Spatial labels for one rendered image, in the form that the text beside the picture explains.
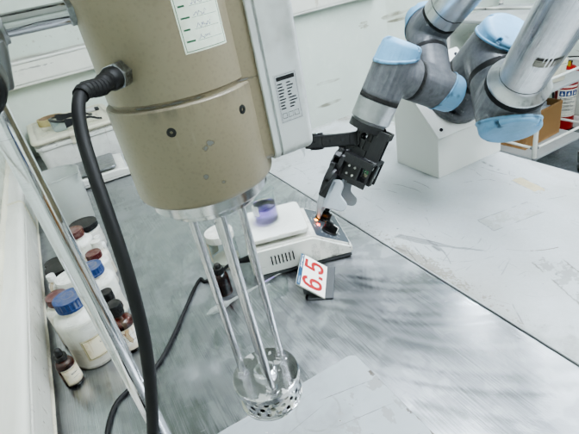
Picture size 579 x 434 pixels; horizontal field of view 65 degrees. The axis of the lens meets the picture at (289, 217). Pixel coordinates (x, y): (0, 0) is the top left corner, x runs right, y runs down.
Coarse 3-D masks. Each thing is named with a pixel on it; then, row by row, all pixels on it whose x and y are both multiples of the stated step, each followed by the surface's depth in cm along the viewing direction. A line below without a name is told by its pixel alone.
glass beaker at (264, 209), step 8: (264, 192) 89; (272, 192) 86; (256, 200) 85; (264, 200) 85; (272, 200) 86; (256, 208) 86; (264, 208) 86; (272, 208) 86; (256, 216) 87; (264, 216) 86; (272, 216) 87; (256, 224) 89; (264, 224) 87; (272, 224) 88
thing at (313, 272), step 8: (304, 264) 84; (312, 264) 85; (320, 264) 86; (304, 272) 82; (312, 272) 83; (320, 272) 84; (304, 280) 80; (312, 280) 81; (320, 280) 82; (312, 288) 79; (320, 288) 81
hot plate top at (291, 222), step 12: (288, 204) 94; (252, 216) 92; (288, 216) 90; (300, 216) 89; (252, 228) 88; (264, 228) 87; (276, 228) 86; (288, 228) 86; (300, 228) 85; (264, 240) 84
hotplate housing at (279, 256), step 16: (272, 240) 86; (288, 240) 85; (304, 240) 85; (320, 240) 86; (336, 240) 87; (272, 256) 85; (288, 256) 86; (320, 256) 87; (336, 256) 89; (272, 272) 88
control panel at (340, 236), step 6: (306, 210) 95; (312, 210) 97; (312, 216) 94; (312, 222) 91; (318, 222) 92; (324, 222) 93; (336, 222) 95; (318, 228) 89; (318, 234) 86; (324, 234) 87; (342, 234) 90; (342, 240) 88; (348, 240) 89
